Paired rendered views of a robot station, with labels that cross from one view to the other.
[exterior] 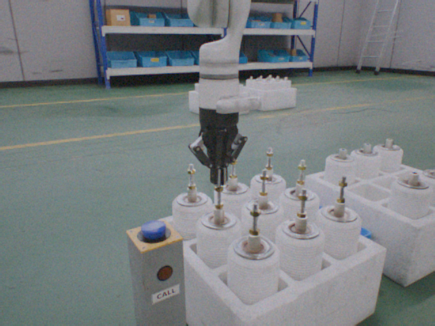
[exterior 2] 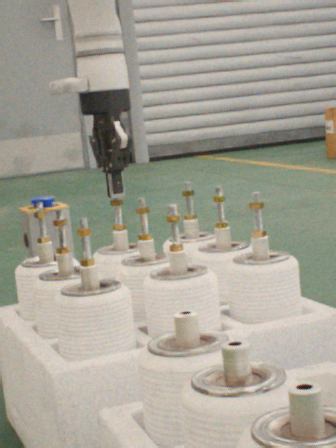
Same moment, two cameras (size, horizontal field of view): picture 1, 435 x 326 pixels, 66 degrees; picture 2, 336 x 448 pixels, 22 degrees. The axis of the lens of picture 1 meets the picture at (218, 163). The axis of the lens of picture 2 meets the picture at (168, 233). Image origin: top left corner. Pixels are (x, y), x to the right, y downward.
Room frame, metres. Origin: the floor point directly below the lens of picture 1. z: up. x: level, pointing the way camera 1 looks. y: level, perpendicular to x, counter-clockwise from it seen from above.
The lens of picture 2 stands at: (0.98, -1.27, 0.48)
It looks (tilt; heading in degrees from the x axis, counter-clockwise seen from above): 9 degrees down; 102
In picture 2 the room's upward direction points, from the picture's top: 6 degrees counter-clockwise
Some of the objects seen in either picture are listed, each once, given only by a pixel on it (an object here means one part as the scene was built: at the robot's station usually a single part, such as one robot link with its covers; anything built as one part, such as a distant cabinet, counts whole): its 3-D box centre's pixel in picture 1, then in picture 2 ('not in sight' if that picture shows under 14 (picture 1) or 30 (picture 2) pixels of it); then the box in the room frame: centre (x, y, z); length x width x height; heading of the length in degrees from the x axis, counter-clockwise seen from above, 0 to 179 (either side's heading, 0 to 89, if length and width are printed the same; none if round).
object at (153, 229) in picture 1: (153, 231); (42, 203); (0.47, 0.10, 0.32); 0.04 x 0.04 x 0.02
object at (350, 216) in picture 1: (338, 214); (91, 288); (0.66, -0.26, 0.25); 0.08 x 0.08 x 0.01
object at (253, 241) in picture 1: (254, 241); (45, 253); (0.53, -0.07, 0.26); 0.02 x 0.02 x 0.03
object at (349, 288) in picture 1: (259, 265); (159, 370); (0.69, -0.10, 0.09); 0.39 x 0.39 x 0.18; 33
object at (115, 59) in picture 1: (119, 59); not in sight; (4.99, 1.39, 0.36); 0.50 x 0.38 x 0.21; 29
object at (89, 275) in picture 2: (339, 208); (90, 278); (0.66, -0.26, 0.26); 0.02 x 0.02 x 0.03
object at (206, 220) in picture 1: (219, 220); (121, 249); (0.63, 0.00, 0.25); 0.08 x 0.08 x 0.01
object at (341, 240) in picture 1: (334, 249); (99, 359); (0.66, -0.26, 0.16); 0.10 x 0.10 x 0.18
